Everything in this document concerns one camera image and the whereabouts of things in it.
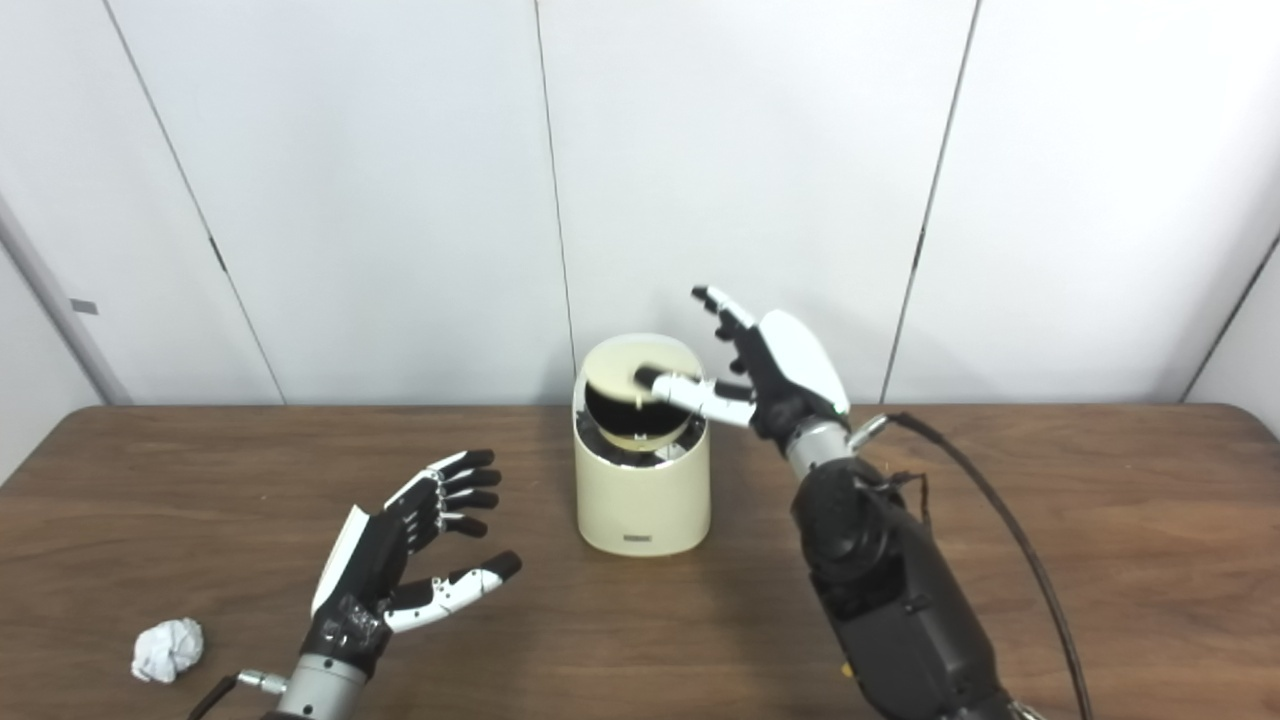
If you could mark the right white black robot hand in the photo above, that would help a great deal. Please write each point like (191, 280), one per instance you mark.
(795, 365)

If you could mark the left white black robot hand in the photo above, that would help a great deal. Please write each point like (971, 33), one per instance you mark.
(360, 585)

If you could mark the cream round bin lid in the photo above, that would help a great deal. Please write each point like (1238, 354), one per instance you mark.
(615, 408)

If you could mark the white paper ball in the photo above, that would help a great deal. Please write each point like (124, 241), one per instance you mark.
(168, 650)

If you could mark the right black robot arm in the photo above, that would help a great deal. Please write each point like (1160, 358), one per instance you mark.
(890, 590)

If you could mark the cream-colored bin body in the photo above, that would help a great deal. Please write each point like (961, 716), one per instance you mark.
(640, 500)

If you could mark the black bin liner bag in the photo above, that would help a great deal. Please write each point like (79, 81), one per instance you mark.
(600, 440)

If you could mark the black wall panel clip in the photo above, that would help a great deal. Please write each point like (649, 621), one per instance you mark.
(217, 254)

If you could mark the small gray post tag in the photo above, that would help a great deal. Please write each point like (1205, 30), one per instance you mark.
(84, 306)

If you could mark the gray wall corner post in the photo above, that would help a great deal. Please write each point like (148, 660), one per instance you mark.
(50, 300)

